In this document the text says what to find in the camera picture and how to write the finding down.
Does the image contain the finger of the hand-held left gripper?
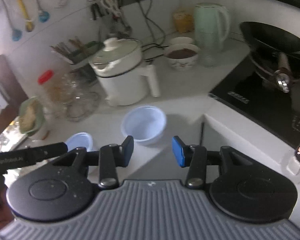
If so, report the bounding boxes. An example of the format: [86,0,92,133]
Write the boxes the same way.
[35,142,68,164]

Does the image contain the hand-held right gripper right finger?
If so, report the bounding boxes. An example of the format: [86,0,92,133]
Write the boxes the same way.
[172,135,248,189]

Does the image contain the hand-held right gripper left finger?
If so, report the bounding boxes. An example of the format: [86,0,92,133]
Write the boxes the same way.
[52,135,135,189]

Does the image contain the translucent blue plastic bowl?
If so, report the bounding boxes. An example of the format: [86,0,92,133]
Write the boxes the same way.
[64,132,93,153]
[121,105,167,147]

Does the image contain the person's left hand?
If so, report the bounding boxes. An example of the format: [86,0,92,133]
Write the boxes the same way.
[0,189,15,228]

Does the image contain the white bowl with red mark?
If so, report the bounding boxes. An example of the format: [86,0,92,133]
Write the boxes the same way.
[27,122,50,140]

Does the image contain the green colander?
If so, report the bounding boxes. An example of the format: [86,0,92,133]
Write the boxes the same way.
[18,96,47,137]

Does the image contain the dried noodles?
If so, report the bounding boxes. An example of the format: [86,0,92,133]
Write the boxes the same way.
[20,100,40,130]

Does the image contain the set of clear glass cups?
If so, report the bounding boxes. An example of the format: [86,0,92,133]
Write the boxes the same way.
[57,72,100,118]

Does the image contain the white electric pot with lid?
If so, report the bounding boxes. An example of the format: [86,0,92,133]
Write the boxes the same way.
[89,37,161,106]

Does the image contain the jar with red lid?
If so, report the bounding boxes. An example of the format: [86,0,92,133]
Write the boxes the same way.
[37,69,63,103]

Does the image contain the brown cutting board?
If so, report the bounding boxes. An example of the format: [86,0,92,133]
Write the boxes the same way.
[0,54,28,128]

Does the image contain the floral ceramic bowl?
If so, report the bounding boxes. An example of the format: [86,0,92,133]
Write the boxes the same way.
[163,44,200,71]

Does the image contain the black induction cooktop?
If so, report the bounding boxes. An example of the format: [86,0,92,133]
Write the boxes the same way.
[208,52,300,149]

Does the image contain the chopstick holder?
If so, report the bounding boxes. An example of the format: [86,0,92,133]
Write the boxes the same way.
[70,41,105,80]

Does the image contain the plain white ceramic bowl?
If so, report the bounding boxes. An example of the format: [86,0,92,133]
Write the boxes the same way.
[169,36,195,47]

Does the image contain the green electric kettle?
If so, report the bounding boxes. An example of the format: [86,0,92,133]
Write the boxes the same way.
[193,2,231,54]

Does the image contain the yellow jar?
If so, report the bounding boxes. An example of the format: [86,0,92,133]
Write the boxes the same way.
[172,9,194,33]

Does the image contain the black wok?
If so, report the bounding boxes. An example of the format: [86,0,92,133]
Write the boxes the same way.
[239,21,300,93]

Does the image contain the kitchen scissors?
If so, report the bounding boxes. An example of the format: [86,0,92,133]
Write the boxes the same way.
[100,0,122,18]

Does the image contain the hanging utensil rack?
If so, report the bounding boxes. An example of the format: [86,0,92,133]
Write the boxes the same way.
[90,0,130,34]

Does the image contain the yellow pipe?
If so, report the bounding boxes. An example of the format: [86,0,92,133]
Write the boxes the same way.
[9,0,34,32]

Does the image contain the wire cup rack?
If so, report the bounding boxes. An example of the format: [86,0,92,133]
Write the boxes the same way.
[65,92,100,122]

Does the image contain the metal hose with blue flange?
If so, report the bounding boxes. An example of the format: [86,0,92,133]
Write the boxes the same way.
[27,0,50,23]
[0,0,23,42]

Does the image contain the black power cable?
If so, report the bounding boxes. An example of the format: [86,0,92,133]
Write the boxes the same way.
[137,0,170,62]

